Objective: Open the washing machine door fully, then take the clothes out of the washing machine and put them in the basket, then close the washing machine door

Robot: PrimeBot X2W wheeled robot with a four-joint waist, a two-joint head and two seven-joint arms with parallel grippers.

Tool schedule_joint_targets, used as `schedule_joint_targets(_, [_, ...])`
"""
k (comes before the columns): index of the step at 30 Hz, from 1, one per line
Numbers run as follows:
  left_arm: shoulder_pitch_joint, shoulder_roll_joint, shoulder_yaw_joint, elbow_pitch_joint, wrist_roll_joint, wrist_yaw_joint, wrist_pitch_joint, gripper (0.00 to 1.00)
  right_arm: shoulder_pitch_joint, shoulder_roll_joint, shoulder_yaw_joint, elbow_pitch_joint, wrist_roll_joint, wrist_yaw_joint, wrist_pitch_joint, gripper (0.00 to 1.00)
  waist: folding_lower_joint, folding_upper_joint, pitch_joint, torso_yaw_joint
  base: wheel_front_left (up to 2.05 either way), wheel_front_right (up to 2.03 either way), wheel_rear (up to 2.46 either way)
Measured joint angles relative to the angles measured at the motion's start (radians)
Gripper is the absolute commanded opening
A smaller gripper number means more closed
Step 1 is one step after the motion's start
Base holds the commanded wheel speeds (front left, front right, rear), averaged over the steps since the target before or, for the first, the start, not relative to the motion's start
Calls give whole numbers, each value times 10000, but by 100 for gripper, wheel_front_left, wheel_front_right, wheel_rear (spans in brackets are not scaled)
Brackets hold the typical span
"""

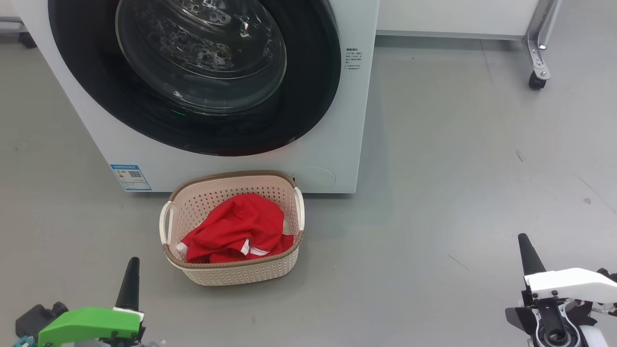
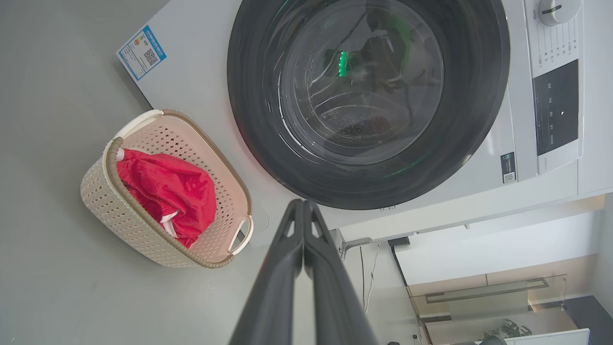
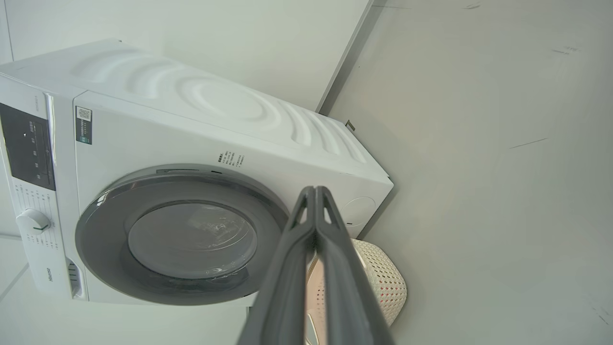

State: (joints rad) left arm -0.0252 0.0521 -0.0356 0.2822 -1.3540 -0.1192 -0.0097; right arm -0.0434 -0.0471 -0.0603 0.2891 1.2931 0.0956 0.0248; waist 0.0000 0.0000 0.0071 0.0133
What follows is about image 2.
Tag white front-load washing machine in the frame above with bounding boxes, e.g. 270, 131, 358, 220
116, 0, 613, 242

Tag red garment white cuffs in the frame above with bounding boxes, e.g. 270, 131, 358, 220
116, 148, 217, 226

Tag white washing machine dial knob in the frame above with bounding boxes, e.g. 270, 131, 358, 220
538, 0, 582, 26

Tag white cabinet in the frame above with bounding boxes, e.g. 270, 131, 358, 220
393, 211, 604, 288

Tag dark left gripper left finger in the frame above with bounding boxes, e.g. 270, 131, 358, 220
229, 199, 305, 345

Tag black glass washer door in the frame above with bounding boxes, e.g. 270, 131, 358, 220
227, 0, 511, 210

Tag thin white cable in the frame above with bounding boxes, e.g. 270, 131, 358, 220
362, 242, 382, 314

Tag cream perforated laundry basket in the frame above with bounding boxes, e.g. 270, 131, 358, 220
80, 109, 254, 269

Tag glass partition panel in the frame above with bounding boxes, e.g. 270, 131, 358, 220
407, 274, 568, 331

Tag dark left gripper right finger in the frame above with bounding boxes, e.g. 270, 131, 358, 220
303, 200, 379, 345

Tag blue white energy label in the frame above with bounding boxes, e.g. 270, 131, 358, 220
116, 25, 167, 81

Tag small black QR sticker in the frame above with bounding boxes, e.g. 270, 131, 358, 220
500, 152, 517, 184

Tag dark washing machine display panel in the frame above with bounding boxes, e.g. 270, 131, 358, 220
533, 59, 580, 156

